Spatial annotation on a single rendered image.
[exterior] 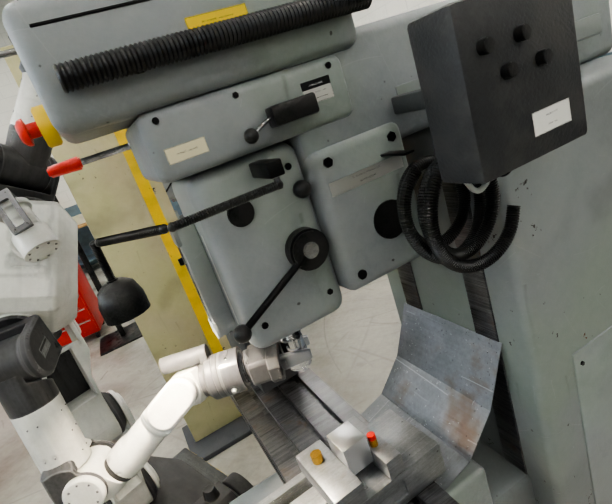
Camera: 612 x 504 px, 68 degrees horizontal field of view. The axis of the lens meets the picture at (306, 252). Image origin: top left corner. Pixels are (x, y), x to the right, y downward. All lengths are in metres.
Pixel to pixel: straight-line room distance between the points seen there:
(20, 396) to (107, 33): 0.64
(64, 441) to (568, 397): 1.00
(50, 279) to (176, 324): 1.68
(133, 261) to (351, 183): 1.91
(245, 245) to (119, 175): 1.82
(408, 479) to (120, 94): 0.79
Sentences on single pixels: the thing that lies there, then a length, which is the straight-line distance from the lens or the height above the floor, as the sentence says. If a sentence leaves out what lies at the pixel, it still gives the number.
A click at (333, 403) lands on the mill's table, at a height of 0.95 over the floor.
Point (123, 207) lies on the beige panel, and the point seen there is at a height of 1.46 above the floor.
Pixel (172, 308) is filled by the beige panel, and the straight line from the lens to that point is 2.64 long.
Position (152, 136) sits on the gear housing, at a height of 1.70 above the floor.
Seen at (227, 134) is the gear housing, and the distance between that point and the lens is 0.69.
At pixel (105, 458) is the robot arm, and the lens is 1.08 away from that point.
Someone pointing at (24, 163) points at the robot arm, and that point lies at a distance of 1.17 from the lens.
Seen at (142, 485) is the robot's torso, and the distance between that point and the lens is 1.71.
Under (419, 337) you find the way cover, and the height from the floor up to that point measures 1.04.
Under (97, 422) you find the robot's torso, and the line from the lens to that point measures 1.47.
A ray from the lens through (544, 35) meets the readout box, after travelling 0.68.
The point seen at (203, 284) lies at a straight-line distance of 0.80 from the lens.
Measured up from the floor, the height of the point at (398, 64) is 1.68.
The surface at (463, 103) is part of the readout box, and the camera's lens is 0.58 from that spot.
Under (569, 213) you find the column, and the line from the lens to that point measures 0.97.
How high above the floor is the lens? 1.68
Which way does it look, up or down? 18 degrees down
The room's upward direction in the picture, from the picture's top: 19 degrees counter-clockwise
